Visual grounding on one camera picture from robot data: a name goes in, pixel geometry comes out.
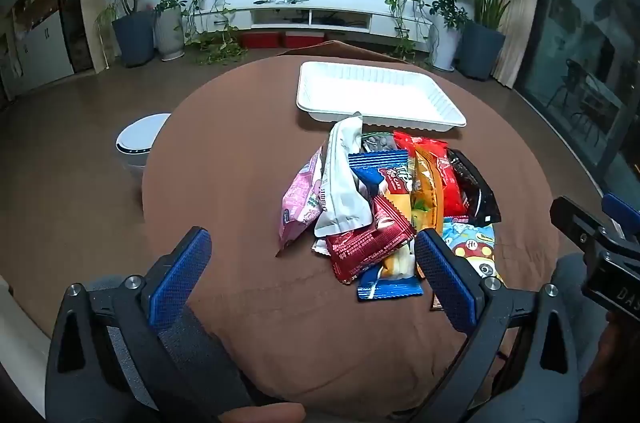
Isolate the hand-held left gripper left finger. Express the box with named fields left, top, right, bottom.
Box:
left=46, top=225, right=261, bottom=423

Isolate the person's left hand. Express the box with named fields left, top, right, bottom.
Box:
left=235, top=402, right=307, bottom=423

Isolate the pink snack packet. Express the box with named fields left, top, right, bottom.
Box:
left=277, top=146, right=326, bottom=256

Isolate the person's right leg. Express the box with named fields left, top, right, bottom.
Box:
left=547, top=253, right=608, bottom=423

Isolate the white wall cupboard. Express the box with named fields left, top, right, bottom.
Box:
left=0, top=0, right=96, bottom=99

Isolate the leafy plant tall white pot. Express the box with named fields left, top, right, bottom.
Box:
left=425, top=0, right=468, bottom=72

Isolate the person's right hand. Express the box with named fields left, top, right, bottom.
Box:
left=582, top=310, right=640, bottom=404

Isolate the small plant grey-white pot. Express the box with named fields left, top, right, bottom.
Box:
left=152, top=0, right=187, bottom=62

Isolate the orange snack packet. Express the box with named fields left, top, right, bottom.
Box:
left=410, top=140, right=446, bottom=276

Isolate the black snack packet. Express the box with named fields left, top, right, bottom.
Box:
left=446, top=148, right=502, bottom=228

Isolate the green-edged dark snack packet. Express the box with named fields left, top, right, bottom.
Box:
left=361, top=130, right=401, bottom=154

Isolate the white snack packet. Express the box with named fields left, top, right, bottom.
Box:
left=314, top=112, right=373, bottom=238

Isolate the glass sliding door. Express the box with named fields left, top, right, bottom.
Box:
left=515, top=0, right=640, bottom=199

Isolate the bright red snack packet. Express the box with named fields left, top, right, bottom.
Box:
left=393, top=130, right=466, bottom=216

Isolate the white television cabinet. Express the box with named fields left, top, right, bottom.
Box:
left=227, top=4, right=433, bottom=39

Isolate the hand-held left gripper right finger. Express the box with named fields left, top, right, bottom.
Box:
left=414, top=228, right=583, bottom=423

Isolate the white chair edge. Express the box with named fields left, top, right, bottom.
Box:
left=0, top=275, right=51, bottom=386

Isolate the cartoon panda snack packet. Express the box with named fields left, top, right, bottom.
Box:
left=430, top=215, right=507, bottom=311

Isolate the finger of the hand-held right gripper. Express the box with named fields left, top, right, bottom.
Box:
left=550, top=196, right=608, bottom=250
left=602, top=192, right=640, bottom=235

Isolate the dark red snack packet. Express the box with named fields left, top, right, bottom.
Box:
left=325, top=194, right=417, bottom=285

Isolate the blue yellow snack packet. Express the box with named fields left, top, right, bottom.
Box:
left=348, top=150, right=425, bottom=301

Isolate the white plastic tray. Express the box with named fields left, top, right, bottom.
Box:
left=296, top=62, right=467, bottom=131

